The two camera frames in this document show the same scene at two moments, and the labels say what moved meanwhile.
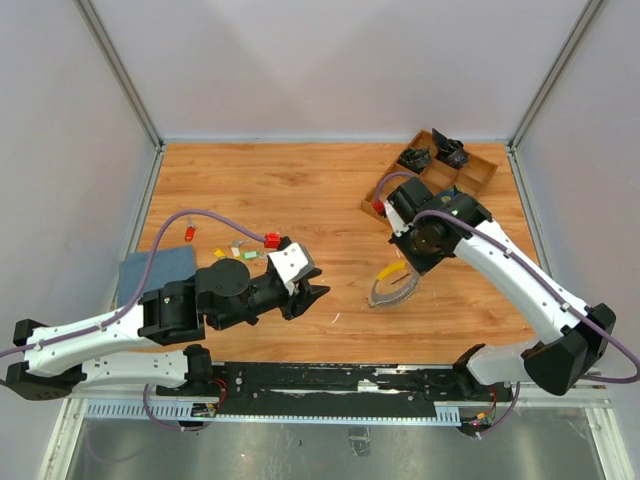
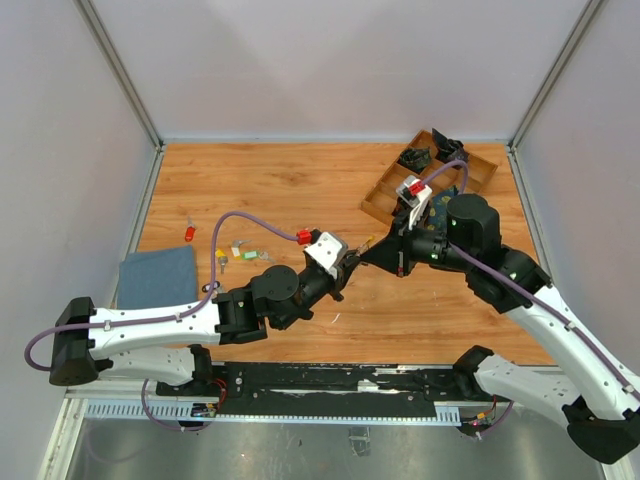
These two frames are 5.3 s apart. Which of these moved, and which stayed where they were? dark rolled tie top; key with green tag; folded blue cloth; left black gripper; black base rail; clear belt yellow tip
Moved: left black gripper; clear belt yellow tip
Stayed: folded blue cloth; dark rolled tie top; key with green tag; black base rail
